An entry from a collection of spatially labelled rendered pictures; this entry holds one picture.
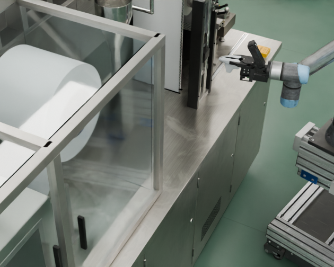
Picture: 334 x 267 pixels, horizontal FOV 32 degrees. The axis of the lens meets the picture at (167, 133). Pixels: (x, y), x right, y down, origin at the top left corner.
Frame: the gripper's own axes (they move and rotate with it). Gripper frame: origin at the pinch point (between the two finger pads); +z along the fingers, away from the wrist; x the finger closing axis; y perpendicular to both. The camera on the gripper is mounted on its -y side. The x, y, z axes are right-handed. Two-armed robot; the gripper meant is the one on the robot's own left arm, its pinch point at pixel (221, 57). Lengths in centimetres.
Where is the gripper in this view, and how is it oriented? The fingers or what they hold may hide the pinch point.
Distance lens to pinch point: 244.5
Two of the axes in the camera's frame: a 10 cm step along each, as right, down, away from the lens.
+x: 2.4, -5.1, 8.2
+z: -9.7, -1.7, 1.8
